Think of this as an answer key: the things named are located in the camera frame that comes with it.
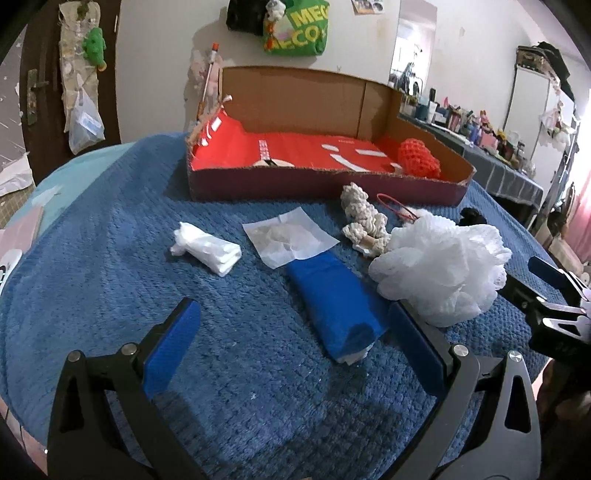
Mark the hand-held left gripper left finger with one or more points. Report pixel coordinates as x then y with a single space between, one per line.
171 350

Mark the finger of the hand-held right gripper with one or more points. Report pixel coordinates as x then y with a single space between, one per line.
521 290
545 270

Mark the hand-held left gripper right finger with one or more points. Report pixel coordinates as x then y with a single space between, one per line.
415 346

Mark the white mesh bath pouf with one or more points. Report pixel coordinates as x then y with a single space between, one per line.
438 272

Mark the white tissue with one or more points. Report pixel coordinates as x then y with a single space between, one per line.
207 251

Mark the white gauze packet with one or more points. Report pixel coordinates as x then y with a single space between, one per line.
286 237

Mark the cardboard box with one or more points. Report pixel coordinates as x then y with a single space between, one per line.
300 101

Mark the pink curtain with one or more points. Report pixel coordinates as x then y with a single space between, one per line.
582 221

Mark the blue textured blanket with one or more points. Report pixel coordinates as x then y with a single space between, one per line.
231 300

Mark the rolled blue cloth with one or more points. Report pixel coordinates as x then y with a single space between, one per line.
332 300

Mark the table with grey cloth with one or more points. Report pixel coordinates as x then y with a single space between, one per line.
498 175

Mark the orange mesh sponge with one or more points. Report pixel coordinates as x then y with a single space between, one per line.
418 159

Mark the row of toiletry bottles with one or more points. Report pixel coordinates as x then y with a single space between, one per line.
461 120

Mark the white wardrobe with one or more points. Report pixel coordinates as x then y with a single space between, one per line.
531 97

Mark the teal bed sheet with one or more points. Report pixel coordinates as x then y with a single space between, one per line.
69 184

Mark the red paper box liner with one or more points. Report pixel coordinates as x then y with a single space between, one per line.
295 152

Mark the white paper sheet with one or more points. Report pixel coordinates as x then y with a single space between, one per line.
14 177

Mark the clear plastic bag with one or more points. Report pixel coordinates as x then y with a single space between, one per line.
85 127

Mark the pink plush toy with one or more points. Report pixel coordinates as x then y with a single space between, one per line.
212 83

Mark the stick with orange tip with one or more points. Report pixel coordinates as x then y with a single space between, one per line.
210 69

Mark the beige hanging cloth organizer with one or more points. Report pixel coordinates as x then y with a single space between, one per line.
74 83

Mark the green plush toy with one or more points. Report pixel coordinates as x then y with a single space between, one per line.
94 46

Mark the dark brown door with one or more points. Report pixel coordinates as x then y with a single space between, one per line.
46 46

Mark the green shopping bag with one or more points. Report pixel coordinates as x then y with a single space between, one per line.
300 27

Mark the black hanging bag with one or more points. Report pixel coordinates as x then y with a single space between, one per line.
242 16

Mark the small white plush toy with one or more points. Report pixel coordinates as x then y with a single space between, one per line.
276 8

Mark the wall mirror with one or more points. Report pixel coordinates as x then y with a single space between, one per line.
415 37

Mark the wall photo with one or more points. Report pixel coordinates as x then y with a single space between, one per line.
367 5

